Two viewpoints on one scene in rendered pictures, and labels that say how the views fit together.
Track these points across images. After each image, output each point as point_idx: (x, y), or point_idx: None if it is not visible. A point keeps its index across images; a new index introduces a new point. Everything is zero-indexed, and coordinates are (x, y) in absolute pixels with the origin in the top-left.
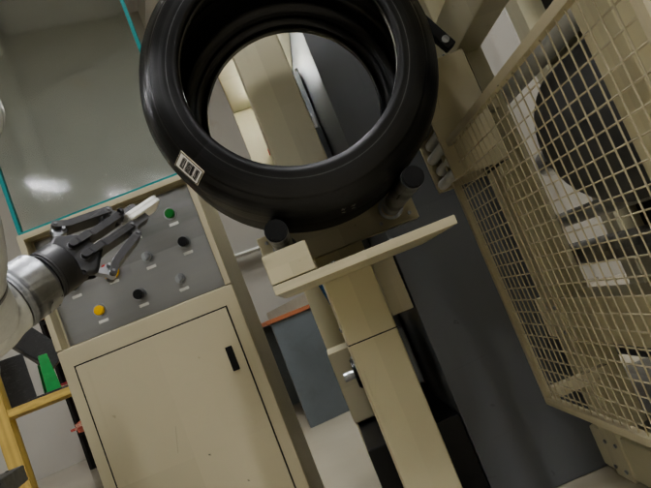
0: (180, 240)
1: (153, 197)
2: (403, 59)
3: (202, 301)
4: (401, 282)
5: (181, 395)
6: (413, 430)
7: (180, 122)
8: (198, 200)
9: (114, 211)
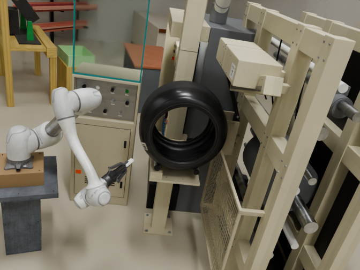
0: (126, 103)
1: (133, 159)
2: (211, 150)
3: (124, 125)
4: None
5: (104, 146)
6: (164, 196)
7: (148, 137)
8: (138, 95)
9: (123, 163)
